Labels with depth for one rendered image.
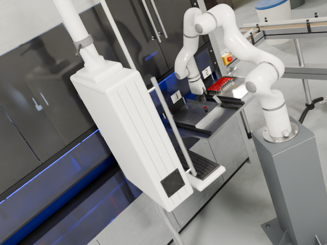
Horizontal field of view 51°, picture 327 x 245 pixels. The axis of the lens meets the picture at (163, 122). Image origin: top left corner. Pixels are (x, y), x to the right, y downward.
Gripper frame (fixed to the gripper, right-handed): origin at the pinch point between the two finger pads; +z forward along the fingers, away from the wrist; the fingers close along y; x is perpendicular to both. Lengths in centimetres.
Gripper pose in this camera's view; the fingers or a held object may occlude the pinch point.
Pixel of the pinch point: (201, 98)
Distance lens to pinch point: 229.2
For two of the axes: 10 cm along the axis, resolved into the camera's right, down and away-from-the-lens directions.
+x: 6.9, -5.7, 4.5
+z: 3.6, 8.1, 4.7
